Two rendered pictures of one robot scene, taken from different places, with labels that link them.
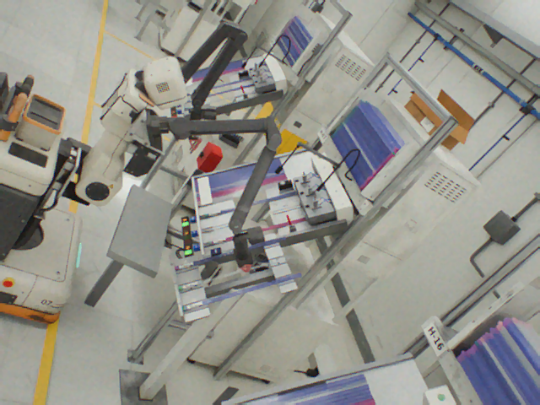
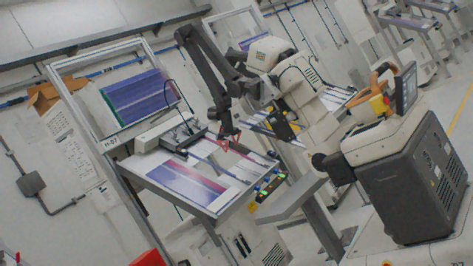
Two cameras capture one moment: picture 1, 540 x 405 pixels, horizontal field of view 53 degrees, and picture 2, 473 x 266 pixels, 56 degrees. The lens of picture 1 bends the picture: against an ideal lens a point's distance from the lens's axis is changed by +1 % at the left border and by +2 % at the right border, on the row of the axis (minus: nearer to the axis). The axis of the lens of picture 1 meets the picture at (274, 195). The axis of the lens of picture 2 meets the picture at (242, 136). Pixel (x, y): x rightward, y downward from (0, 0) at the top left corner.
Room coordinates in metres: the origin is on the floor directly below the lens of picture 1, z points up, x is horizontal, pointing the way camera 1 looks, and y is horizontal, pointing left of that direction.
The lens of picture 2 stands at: (3.11, 2.68, 1.18)
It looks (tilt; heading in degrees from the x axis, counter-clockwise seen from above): 4 degrees down; 252
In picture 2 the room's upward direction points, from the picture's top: 30 degrees counter-clockwise
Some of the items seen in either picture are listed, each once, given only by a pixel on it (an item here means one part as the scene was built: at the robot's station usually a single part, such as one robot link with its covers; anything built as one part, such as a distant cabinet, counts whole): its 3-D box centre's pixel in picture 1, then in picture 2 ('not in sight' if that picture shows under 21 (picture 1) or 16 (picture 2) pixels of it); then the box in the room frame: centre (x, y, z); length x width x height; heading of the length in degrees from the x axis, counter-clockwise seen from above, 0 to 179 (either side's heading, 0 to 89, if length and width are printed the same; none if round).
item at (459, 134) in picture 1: (440, 117); (78, 83); (2.90, -0.42, 1.82); 0.68 x 0.30 x 0.20; 31
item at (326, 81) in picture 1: (269, 110); not in sight; (4.01, 0.45, 0.95); 1.35 x 0.82 x 1.90; 121
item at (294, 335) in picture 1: (251, 299); (216, 264); (2.77, -0.29, 0.31); 0.70 x 0.65 x 0.62; 31
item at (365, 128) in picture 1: (369, 146); (137, 97); (2.65, -0.22, 1.52); 0.51 x 0.13 x 0.27; 31
